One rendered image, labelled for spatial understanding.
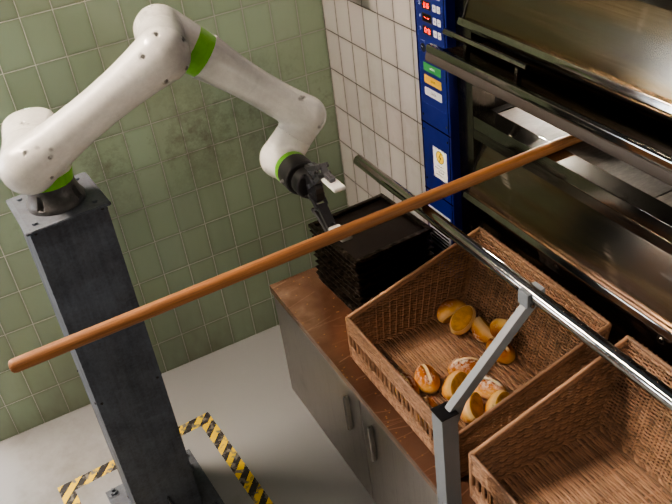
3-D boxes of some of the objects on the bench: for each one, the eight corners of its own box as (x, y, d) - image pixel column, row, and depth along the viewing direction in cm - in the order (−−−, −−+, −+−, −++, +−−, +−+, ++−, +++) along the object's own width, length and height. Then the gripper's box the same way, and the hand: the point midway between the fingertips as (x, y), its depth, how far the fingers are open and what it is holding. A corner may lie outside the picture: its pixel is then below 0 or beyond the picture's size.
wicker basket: (481, 296, 258) (480, 222, 242) (609, 403, 215) (617, 322, 199) (346, 356, 242) (335, 281, 226) (455, 485, 199) (451, 404, 183)
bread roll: (467, 434, 213) (450, 418, 211) (471, 406, 220) (455, 391, 219) (483, 426, 209) (466, 410, 208) (487, 398, 217) (471, 383, 216)
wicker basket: (619, 411, 212) (628, 330, 197) (817, 575, 169) (849, 488, 154) (464, 495, 196) (461, 414, 181) (641, 700, 153) (656, 617, 138)
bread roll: (465, 343, 242) (462, 337, 237) (446, 333, 245) (442, 326, 241) (483, 315, 244) (480, 309, 239) (464, 305, 247) (460, 299, 243)
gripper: (310, 130, 200) (352, 162, 184) (323, 215, 214) (363, 253, 198) (282, 139, 198) (322, 173, 181) (297, 225, 212) (335, 264, 195)
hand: (341, 213), depth 190 cm, fingers open, 13 cm apart
